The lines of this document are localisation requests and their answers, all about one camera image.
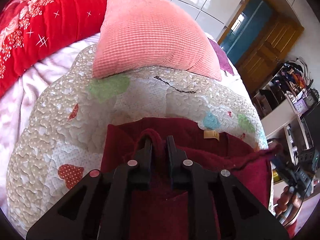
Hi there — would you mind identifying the small desk clock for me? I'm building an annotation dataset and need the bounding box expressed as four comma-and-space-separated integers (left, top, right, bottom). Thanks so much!
305, 95, 316, 108

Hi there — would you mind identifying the cluttered white shelf unit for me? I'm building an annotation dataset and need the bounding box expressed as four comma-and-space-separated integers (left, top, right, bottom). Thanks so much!
252, 57, 319, 165

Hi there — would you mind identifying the pink checked pillow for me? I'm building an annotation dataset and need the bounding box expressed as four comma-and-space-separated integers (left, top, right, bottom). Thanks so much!
92, 0, 222, 81

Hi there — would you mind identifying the purple cloth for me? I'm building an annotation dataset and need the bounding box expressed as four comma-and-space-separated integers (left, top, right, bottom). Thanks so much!
209, 38, 234, 75

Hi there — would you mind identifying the person's right hand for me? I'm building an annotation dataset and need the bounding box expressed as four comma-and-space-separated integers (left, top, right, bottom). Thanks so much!
274, 186, 302, 224

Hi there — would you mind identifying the wooden door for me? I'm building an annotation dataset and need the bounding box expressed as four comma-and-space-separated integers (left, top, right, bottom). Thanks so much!
235, 13, 304, 96

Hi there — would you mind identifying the red floral duvet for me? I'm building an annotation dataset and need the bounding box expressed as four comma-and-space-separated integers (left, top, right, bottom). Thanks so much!
1, 0, 107, 95

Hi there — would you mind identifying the dark red garment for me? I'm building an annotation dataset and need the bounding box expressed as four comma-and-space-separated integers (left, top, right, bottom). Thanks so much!
100, 118, 289, 239

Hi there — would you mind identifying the pale pink bed sheet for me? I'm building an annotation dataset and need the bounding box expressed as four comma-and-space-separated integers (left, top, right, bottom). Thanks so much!
0, 33, 100, 213

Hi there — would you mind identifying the patchwork heart quilt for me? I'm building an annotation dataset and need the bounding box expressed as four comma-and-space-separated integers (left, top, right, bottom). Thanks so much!
7, 45, 267, 236

